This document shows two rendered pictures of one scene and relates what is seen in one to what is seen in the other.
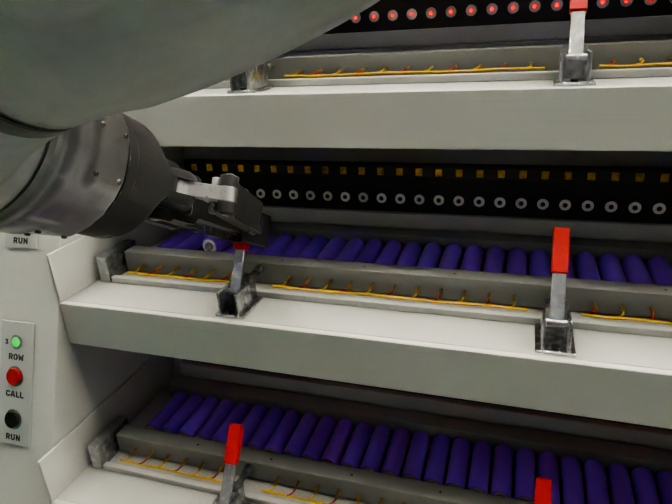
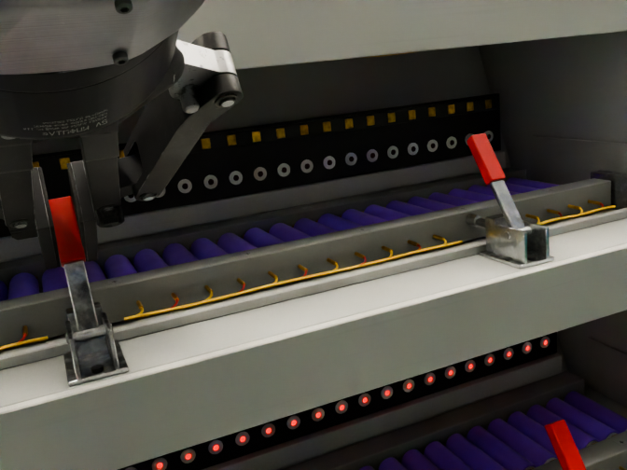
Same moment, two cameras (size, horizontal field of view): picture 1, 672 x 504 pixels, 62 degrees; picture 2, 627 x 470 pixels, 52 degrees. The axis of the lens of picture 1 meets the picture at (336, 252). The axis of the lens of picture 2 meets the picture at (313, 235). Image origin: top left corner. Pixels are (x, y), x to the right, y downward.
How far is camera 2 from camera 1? 0.27 m
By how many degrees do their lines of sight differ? 40
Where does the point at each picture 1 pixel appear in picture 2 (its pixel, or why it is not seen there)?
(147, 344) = not seen: outside the picture
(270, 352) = (193, 408)
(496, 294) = (415, 240)
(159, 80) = not seen: outside the picture
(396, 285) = (300, 265)
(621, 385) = (600, 273)
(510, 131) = (411, 29)
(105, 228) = (129, 79)
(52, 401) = not seen: outside the picture
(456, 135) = (356, 39)
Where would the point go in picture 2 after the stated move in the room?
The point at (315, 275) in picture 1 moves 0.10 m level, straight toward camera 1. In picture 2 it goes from (181, 286) to (279, 252)
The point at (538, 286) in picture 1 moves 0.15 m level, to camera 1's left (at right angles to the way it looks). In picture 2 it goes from (454, 216) to (286, 245)
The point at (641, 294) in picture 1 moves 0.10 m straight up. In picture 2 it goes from (539, 198) to (504, 72)
